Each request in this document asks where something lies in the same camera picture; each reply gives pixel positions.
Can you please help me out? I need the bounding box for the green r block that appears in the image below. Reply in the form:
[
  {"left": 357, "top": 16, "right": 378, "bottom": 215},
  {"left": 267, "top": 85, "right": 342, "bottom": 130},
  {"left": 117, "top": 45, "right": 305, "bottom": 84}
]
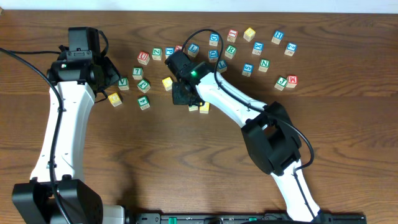
[
  {"left": 224, "top": 45, "right": 237, "bottom": 59},
  {"left": 188, "top": 106, "right": 198, "bottom": 111}
]

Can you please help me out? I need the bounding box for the yellow O block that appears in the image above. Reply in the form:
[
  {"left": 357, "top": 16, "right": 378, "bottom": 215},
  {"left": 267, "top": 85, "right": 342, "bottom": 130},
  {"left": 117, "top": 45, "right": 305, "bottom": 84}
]
[{"left": 199, "top": 102, "right": 210, "bottom": 114}]

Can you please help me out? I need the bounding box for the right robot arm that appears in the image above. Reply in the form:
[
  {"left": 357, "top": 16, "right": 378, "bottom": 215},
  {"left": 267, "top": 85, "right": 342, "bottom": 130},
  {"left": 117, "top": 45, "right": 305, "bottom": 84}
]
[{"left": 165, "top": 51, "right": 321, "bottom": 222}]

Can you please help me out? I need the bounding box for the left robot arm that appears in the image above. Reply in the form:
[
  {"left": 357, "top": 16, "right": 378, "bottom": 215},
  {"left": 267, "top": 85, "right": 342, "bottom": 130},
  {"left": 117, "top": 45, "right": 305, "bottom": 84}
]
[{"left": 12, "top": 27, "right": 133, "bottom": 223}]

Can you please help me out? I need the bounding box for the yellow C block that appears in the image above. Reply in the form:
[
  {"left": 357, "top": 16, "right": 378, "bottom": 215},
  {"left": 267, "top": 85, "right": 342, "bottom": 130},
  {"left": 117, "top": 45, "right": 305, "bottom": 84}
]
[{"left": 162, "top": 77, "right": 173, "bottom": 91}]

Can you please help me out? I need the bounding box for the blue L block upper left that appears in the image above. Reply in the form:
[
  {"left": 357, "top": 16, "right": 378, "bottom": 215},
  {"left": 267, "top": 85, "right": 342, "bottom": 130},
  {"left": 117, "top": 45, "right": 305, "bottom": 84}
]
[{"left": 187, "top": 43, "right": 200, "bottom": 58}]

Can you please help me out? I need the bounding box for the blue l block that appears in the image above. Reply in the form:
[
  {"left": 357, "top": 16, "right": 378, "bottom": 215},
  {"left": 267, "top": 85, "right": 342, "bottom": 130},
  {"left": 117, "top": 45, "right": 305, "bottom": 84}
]
[
  {"left": 187, "top": 43, "right": 200, "bottom": 58},
  {"left": 217, "top": 60, "right": 228, "bottom": 73}
]

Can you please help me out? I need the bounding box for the blue P block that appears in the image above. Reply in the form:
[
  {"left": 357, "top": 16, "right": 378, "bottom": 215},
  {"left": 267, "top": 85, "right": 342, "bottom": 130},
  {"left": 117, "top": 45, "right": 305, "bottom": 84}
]
[{"left": 165, "top": 47, "right": 175, "bottom": 58}]

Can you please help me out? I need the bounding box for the blue D block lower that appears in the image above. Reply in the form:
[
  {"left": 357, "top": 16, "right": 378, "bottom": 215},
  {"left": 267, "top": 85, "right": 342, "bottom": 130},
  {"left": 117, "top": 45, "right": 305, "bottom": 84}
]
[{"left": 208, "top": 50, "right": 219, "bottom": 63}]

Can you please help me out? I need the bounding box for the blue d block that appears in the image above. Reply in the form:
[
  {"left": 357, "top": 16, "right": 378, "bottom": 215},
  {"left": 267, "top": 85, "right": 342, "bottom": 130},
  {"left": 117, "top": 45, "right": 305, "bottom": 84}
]
[
  {"left": 209, "top": 33, "right": 220, "bottom": 47},
  {"left": 208, "top": 50, "right": 219, "bottom": 63}
]

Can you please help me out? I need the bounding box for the blue L block centre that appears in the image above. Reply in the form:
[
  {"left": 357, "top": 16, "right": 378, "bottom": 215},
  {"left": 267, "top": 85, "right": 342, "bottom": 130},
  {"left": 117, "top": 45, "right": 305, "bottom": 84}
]
[{"left": 217, "top": 60, "right": 228, "bottom": 73}]

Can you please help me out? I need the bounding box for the green Z block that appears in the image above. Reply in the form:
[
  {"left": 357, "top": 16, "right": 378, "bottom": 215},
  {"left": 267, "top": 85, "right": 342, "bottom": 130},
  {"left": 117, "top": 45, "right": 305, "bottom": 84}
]
[{"left": 152, "top": 47, "right": 162, "bottom": 60}]

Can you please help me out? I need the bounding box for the green V block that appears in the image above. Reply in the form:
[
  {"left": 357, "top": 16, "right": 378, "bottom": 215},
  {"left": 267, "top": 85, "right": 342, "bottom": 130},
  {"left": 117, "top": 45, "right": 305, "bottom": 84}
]
[{"left": 118, "top": 77, "right": 129, "bottom": 91}]

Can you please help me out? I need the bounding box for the blue D block upper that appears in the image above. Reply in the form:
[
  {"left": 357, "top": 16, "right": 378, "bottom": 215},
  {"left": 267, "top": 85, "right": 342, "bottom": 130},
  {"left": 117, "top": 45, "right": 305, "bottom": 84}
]
[{"left": 209, "top": 33, "right": 220, "bottom": 47}]

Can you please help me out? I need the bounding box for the red U block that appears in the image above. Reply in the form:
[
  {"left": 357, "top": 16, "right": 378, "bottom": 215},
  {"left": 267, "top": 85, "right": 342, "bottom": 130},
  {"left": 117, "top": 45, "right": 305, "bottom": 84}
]
[{"left": 137, "top": 51, "right": 150, "bottom": 65}]

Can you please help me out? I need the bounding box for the yellow block far left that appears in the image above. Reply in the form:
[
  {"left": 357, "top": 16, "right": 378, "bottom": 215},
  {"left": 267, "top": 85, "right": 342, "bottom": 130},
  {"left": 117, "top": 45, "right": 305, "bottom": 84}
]
[{"left": 108, "top": 93, "right": 123, "bottom": 107}]

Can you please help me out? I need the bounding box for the green 7 block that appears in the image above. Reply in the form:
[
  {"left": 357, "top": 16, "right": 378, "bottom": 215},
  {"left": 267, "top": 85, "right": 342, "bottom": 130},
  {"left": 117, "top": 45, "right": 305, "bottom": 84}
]
[{"left": 132, "top": 67, "right": 144, "bottom": 80}]

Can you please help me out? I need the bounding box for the green 4 block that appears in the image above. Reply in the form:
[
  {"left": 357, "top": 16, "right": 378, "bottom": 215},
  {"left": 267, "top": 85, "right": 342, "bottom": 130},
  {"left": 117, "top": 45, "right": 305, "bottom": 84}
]
[{"left": 137, "top": 96, "right": 150, "bottom": 110}]

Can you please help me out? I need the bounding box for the red I block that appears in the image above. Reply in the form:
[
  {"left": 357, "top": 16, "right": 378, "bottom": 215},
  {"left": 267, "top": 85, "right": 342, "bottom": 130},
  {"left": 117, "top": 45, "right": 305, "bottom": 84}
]
[{"left": 227, "top": 29, "right": 238, "bottom": 43}]

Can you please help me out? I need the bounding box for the blue 5 block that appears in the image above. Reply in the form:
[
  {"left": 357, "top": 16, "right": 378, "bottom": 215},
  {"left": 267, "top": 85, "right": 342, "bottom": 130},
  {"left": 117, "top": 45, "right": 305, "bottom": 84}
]
[{"left": 242, "top": 63, "right": 254, "bottom": 77}]

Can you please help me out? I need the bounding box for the yellow block top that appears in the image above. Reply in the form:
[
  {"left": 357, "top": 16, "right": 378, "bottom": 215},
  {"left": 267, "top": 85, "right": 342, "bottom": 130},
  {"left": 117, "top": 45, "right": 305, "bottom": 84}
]
[{"left": 243, "top": 27, "right": 256, "bottom": 42}]

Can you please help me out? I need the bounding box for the blue X block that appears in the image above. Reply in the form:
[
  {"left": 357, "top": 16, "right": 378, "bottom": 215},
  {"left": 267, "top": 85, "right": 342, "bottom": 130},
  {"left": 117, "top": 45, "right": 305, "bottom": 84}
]
[{"left": 252, "top": 42, "right": 264, "bottom": 55}]

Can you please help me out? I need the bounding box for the green N block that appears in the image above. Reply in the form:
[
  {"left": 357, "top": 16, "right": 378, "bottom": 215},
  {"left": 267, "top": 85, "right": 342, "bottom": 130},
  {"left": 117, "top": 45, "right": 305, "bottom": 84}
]
[{"left": 259, "top": 59, "right": 271, "bottom": 72}]

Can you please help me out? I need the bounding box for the green J block right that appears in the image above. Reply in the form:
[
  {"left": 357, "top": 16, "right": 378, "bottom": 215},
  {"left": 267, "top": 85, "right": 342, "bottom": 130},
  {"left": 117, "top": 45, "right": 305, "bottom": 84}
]
[{"left": 274, "top": 77, "right": 288, "bottom": 91}]

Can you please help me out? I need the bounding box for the blue H block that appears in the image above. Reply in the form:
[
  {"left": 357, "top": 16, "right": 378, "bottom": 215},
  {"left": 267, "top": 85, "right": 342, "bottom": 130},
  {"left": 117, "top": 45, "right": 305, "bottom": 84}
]
[{"left": 271, "top": 30, "right": 284, "bottom": 45}]

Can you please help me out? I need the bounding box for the red M block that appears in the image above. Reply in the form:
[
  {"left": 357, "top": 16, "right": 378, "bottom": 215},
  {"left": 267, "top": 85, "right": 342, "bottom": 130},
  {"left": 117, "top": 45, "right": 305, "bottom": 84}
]
[{"left": 286, "top": 75, "right": 298, "bottom": 88}]

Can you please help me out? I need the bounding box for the blue 2 block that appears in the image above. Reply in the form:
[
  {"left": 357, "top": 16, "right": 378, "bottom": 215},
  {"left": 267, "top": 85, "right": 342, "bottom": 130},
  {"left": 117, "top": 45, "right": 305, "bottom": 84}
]
[{"left": 284, "top": 42, "right": 297, "bottom": 56}]

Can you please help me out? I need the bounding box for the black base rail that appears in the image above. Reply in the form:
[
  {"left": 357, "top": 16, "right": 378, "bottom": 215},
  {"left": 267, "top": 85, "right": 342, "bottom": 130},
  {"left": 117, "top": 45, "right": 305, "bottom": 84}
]
[{"left": 125, "top": 213, "right": 367, "bottom": 224}]

